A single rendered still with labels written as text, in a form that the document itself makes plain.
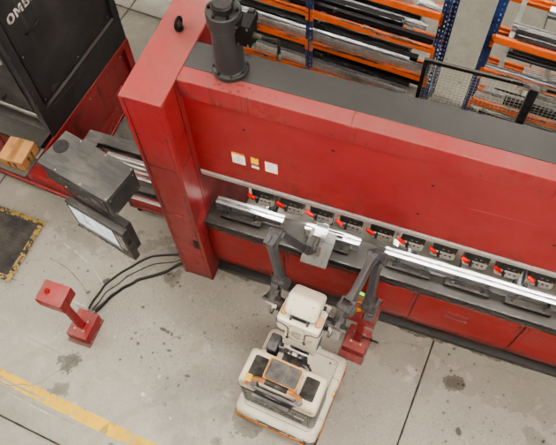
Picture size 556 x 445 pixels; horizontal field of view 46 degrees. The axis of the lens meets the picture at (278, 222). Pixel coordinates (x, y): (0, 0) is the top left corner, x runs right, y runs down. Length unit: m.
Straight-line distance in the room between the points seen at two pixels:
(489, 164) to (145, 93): 1.77
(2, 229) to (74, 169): 2.42
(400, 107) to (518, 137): 0.59
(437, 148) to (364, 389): 2.39
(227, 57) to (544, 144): 1.61
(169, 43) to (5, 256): 2.90
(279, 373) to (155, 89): 1.89
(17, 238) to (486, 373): 3.99
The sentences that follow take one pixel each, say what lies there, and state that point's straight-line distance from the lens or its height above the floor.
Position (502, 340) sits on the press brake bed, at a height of 0.42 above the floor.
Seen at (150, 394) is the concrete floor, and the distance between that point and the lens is 5.23.
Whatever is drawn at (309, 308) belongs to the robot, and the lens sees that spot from 3.86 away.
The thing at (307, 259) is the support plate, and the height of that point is 1.00.
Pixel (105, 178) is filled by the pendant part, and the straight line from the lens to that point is 3.71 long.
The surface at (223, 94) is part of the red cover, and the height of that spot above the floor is 2.28.
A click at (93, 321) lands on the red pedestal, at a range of 5.38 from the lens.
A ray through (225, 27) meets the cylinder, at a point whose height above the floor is 2.69.
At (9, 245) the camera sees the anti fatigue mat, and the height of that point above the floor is 0.01.
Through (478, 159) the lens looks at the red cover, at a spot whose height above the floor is 2.30.
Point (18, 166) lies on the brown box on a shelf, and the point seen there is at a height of 1.05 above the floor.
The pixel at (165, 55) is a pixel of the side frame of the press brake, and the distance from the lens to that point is 3.68.
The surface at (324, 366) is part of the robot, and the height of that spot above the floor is 0.28.
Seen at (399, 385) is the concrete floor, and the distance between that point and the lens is 5.18.
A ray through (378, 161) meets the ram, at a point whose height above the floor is 2.04.
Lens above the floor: 4.98
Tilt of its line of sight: 62 degrees down
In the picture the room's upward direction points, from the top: 4 degrees counter-clockwise
